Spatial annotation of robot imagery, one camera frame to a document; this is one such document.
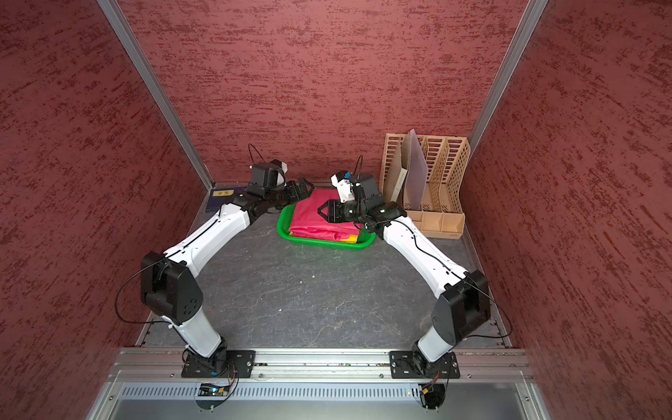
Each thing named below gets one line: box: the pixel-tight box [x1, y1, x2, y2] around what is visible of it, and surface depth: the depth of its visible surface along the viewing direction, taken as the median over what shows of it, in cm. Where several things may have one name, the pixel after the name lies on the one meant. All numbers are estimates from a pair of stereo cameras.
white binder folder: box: [389, 141, 410, 203], surface depth 91 cm
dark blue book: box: [205, 188, 236, 213], surface depth 116 cm
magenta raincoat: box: [289, 187, 362, 241], surface depth 96 cm
